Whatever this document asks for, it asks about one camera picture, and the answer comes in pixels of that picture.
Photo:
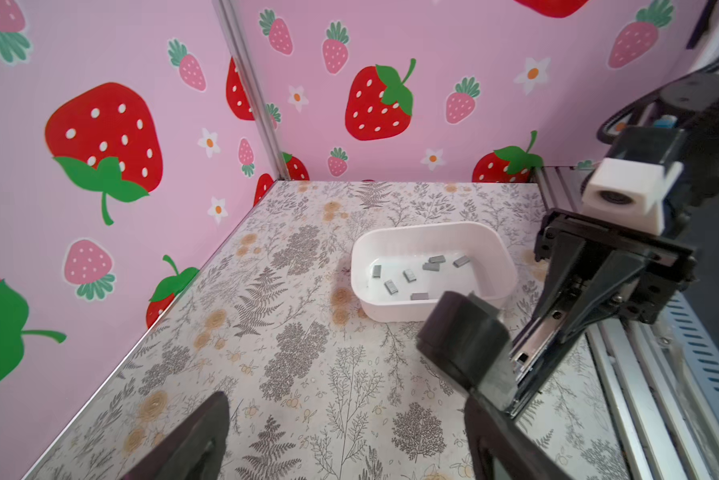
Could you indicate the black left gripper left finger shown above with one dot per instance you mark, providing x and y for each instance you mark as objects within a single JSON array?
[{"x": 194, "y": 450}]

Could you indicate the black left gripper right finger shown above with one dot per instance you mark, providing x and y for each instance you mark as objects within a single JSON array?
[{"x": 500, "y": 450}]

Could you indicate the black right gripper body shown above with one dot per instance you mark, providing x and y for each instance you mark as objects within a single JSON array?
[{"x": 598, "y": 270}]

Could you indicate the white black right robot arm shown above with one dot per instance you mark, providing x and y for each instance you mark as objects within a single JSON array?
[{"x": 691, "y": 104}]

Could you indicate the white plastic tray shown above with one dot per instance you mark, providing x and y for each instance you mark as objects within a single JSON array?
[{"x": 399, "y": 274}]

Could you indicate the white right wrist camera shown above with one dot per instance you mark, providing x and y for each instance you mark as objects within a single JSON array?
[{"x": 629, "y": 187}]

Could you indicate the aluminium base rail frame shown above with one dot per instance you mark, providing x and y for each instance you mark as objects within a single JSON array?
[{"x": 661, "y": 380}]

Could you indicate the aluminium corner post left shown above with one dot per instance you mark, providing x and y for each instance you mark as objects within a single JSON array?
[{"x": 231, "y": 25}]

